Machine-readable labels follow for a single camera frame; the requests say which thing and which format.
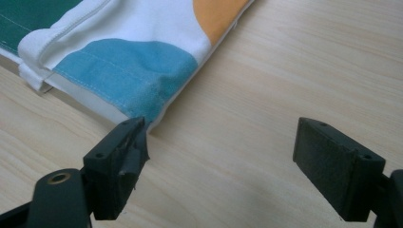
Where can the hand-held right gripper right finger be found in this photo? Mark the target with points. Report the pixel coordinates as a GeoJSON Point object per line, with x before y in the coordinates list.
{"type": "Point", "coordinates": [332, 171]}

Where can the white colour-patched pillowcase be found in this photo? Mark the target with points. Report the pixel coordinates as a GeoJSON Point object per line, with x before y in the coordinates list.
{"type": "Point", "coordinates": [126, 53]}

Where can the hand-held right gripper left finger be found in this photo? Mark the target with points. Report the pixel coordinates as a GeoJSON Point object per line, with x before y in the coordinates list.
{"type": "Point", "coordinates": [112, 171]}

